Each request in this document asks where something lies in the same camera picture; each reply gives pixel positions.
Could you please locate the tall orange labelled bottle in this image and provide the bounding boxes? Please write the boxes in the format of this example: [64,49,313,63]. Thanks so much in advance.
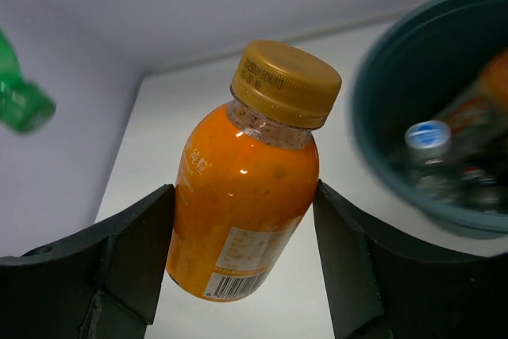
[435,50,507,152]

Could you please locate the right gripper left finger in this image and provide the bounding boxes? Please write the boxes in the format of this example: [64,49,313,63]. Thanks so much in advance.
[1,185,175,338]

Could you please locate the green plastic soda bottle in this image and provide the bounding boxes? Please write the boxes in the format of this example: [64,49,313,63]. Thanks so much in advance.
[1,32,56,135]

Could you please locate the clear plastic water bottle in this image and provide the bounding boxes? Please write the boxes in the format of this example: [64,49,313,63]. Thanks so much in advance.
[405,120,506,215]

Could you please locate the dark teal plastic bin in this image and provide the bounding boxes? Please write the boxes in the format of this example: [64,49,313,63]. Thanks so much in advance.
[351,0,507,238]

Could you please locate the orange juice bottle gold cap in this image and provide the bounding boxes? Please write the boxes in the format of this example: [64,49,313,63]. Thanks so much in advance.
[166,40,341,302]

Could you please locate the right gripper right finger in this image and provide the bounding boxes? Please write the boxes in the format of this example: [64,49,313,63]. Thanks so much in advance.
[313,183,507,338]

